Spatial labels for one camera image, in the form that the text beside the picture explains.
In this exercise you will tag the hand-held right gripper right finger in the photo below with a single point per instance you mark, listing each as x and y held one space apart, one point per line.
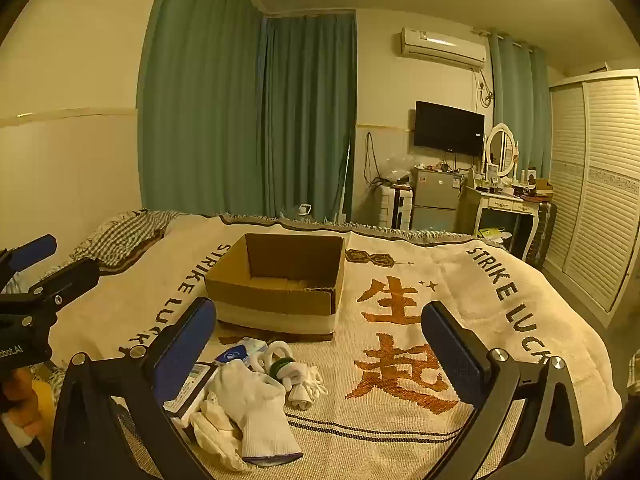
452 355

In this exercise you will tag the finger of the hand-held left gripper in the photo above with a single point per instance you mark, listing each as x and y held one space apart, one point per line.
35 250
70 280

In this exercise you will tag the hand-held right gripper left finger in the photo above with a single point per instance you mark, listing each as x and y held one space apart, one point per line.
185 350

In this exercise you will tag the white printed packet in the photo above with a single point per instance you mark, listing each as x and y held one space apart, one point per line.
197 385

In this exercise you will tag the blue wet wipes packet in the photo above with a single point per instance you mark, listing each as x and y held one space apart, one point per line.
235 355

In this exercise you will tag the white knit glove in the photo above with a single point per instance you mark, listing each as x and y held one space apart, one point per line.
250 400

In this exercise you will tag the cream cloth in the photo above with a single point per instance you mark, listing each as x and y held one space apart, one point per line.
212 430

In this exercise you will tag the cardboard box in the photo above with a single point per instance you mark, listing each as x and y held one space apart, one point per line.
275 305

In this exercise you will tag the small white bag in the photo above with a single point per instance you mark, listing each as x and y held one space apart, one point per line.
307 390

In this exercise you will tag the person's left hand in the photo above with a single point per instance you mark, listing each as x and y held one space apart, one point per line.
20 400

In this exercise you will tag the checked bedding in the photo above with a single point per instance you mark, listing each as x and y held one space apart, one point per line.
125 235

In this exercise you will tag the yellow cloth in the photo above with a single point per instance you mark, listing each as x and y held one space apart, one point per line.
44 420

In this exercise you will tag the printed cream blanket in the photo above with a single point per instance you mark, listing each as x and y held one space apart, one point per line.
345 375

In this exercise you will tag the yellow green bag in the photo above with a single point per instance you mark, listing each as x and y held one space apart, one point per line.
492 235

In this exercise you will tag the dark checked suitcase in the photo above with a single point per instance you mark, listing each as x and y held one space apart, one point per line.
542 232

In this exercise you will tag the small grey fridge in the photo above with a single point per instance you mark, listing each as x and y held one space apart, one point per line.
435 200

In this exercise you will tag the white dressing table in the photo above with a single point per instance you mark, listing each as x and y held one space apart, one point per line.
500 205

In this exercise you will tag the clear plastic bag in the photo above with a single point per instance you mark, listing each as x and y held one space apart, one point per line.
398 170

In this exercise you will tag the white floor mop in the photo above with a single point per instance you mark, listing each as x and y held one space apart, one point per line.
347 175

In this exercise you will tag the oval white mirror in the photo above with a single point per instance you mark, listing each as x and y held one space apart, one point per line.
500 147

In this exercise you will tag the white louvred wardrobe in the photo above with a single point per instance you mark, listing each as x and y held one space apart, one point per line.
595 185

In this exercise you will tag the wide teal curtain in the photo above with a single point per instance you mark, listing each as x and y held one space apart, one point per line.
200 85

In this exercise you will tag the narrow teal curtain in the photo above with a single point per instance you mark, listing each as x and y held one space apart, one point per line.
517 110

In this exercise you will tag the teal window curtain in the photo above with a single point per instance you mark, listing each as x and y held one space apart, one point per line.
310 110

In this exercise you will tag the white air conditioner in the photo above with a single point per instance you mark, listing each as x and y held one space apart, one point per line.
442 47

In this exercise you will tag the small picture frame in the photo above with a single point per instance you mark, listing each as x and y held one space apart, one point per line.
493 170

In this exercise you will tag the black wall television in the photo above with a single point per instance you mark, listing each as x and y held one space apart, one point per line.
447 127

